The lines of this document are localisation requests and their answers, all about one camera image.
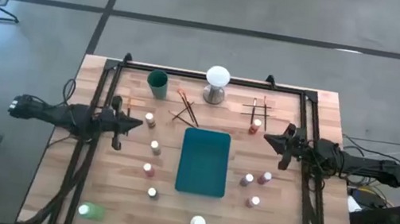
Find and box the white plastic object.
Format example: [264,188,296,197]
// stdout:
[344,194,363,215]

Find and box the white dome on metal stand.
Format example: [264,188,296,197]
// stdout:
[200,64,233,107]

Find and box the small red-orange paint bottle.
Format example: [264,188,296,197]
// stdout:
[141,162,157,180]

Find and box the small dark blue paint bottle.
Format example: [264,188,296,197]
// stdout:
[146,186,161,202]

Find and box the black aluminium table frame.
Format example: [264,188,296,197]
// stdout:
[16,38,383,224]

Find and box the black looped cable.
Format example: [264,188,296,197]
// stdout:
[60,77,78,107]

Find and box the small orange paint bottle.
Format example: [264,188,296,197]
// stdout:
[247,117,263,137]

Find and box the small purple paint bottle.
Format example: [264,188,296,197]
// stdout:
[239,172,255,189]

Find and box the large green paint bottle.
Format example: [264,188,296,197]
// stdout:
[76,200,107,223]

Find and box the small brown paint bottle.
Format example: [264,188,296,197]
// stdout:
[142,111,158,130]

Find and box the dark green cup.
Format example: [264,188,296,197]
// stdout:
[144,68,172,101]

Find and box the small pink paint bottle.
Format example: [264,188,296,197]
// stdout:
[244,194,262,210]

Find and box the black desk bar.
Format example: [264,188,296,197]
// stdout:
[347,195,400,224]

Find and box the small crimson paint bottle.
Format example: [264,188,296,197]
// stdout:
[256,170,274,187]

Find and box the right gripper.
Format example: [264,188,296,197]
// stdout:
[258,119,323,176]

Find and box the blue plastic bin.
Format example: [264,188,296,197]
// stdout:
[173,126,235,200]

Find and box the black power strip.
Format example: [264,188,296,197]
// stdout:
[345,183,390,211]

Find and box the small white paint bottle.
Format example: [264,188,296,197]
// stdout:
[148,139,164,157]

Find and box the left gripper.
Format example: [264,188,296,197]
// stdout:
[95,92,148,155]

